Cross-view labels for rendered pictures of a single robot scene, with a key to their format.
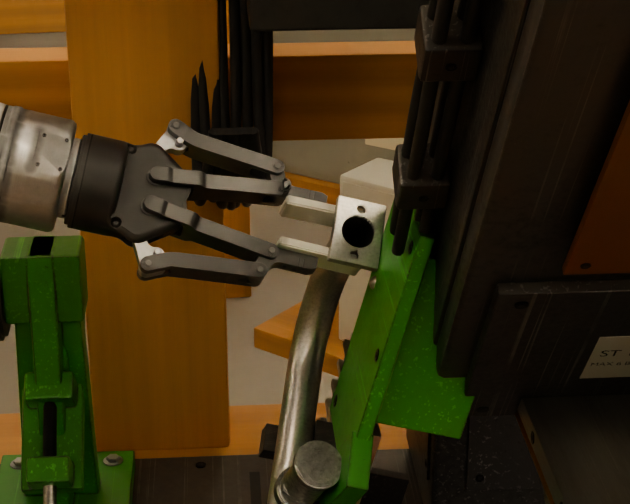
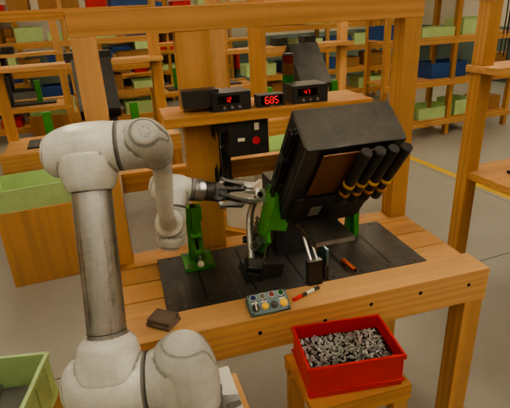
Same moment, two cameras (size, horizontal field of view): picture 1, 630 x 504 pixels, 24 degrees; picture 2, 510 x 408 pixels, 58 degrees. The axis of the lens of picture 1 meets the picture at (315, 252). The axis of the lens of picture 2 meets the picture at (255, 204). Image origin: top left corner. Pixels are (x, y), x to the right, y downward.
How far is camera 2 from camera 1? 75 cm
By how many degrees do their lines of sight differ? 10
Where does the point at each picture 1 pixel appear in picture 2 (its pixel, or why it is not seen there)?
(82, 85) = (192, 172)
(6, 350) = not seen: hidden behind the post
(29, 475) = (195, 253)
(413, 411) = (277, 227)
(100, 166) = (211, 187)
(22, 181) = (197, 192)
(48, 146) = (201, 184)
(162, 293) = (210, 214)
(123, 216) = (216, 197)
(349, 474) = (267, 240)
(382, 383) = (271, 222)
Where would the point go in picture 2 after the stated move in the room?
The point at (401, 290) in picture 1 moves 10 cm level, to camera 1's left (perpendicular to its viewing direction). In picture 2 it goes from (274, 203) to (248, 206)
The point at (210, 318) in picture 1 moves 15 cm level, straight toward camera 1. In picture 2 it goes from (221, 218) to (228, 231)
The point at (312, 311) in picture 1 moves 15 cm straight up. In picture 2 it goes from (250, 211) to (248, 178)
